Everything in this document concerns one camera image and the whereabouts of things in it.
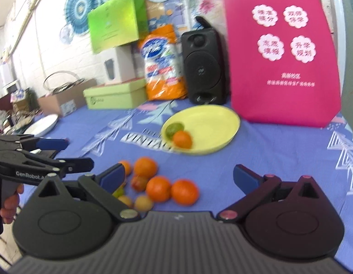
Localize small orange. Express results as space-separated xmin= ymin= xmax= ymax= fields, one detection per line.
xmin=119 ymin=160 xmax=132 ymax=177

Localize red apple-like fruit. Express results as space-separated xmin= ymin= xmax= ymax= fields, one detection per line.
xmin=131 ymin=176 xmax=149 ymax=192

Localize large orange back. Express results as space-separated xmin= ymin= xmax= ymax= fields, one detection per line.
xmin=134 ymin=156 xmax=158 ymax=179

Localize yellow plastic plate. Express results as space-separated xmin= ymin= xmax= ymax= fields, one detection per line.
xmin=161 ymin=105 xmax=241 ymax=155

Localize rough green guava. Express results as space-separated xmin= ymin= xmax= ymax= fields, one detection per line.
xmin=165 ymin=122 xmax=184 ymax=139

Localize smooth green tomato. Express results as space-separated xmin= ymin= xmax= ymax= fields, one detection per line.
xmin=112 ymin=186 xmax=124 ymax=198

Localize person's left hand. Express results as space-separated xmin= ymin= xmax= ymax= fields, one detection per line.
xmin=0 ymin=184 xmax=24 ymax=224

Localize white round dish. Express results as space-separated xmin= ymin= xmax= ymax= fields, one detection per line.
xmin=24 ymin=114 xmax=59 ymax=137

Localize brown cardboard box left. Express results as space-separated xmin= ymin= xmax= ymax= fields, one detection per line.
xmin=38 ymin=79 xmax=97 ymax=117

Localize blue printed tablecloth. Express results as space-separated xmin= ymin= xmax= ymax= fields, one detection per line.
xmin=20 ymin=98 xmax=353 ymax=272

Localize light green shoe box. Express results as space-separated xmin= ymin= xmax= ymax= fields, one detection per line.
xmin=83 ymin=78 xmax=148 ymax=110

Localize white coffee cup box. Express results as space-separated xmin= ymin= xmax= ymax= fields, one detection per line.
xmin=100 ymin=45 xmax=136 ymax=85

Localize pink tote bag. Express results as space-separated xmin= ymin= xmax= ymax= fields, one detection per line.
xmin=224 ymin=0 xmax=341 ymax=127

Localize orange paper cup package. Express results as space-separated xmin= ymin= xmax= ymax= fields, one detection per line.
xmin=139 ymin=24 xmax=188 ymax=101

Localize black speaker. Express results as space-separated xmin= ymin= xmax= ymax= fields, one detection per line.
xmin=182 ymin=16 xmax=227 ymax=105

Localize blue paper fan decoration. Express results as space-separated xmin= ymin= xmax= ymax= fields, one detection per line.
xmin=64 ymin=0 xmax=100 ymax=35

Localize bright green box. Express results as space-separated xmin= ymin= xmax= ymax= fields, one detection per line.
xmin=87 ymin=0 xmax=149 ymax=54

